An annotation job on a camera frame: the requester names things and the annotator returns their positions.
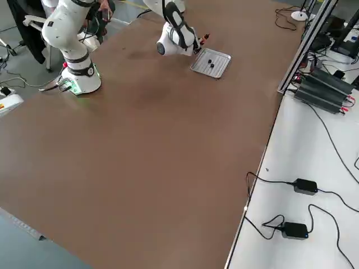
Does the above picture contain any black adapter cable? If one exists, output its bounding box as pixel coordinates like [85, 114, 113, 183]
[316, 189, 359, 213]
[262, 215, 286, 240]
[307, 203, 356, 269]
[246, 172, 296, 198]

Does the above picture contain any black power supply cable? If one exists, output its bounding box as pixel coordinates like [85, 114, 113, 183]
[302, 102, 359, 177]

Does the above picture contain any person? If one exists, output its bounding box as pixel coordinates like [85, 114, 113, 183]
[82, 0, 116, 39]

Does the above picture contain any white control cabinet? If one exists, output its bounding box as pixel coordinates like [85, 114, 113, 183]
[0, 94, 25, 118]

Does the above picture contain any thin black lamp cable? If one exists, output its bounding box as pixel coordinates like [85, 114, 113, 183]
[274, 8, 298, 31]

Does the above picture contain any silver ribbed metal tray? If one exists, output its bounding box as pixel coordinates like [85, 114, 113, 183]
[190, 48, 232, 80]

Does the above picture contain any aluminium frame post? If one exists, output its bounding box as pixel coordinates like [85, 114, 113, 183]
[277, 0, 337, 95]

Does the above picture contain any black finned power supply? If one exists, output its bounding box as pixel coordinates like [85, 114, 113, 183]
[293, 81, 347, 115]
[305, 68, 356, 96]

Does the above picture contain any black power adapter blue light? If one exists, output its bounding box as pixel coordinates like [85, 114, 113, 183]
[281, 221, 309, 240]

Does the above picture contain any white desk lamp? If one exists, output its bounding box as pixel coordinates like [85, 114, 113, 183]
[291, 0, 309, 22]

